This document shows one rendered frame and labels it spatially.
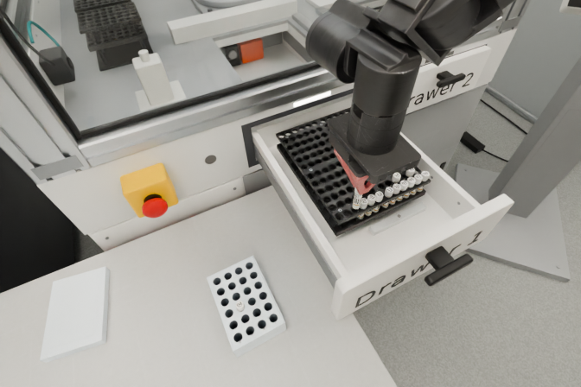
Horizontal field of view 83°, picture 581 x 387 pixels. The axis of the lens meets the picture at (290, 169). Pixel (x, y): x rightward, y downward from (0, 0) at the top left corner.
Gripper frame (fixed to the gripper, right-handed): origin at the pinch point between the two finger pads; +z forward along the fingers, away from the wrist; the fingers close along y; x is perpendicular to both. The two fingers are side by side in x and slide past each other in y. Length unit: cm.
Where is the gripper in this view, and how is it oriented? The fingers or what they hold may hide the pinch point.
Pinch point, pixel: (361, 185)
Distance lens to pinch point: 45.9
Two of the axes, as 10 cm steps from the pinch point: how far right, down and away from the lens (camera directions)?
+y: -4.2, -6.8, 6.0
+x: -9.1, 3.4, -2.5
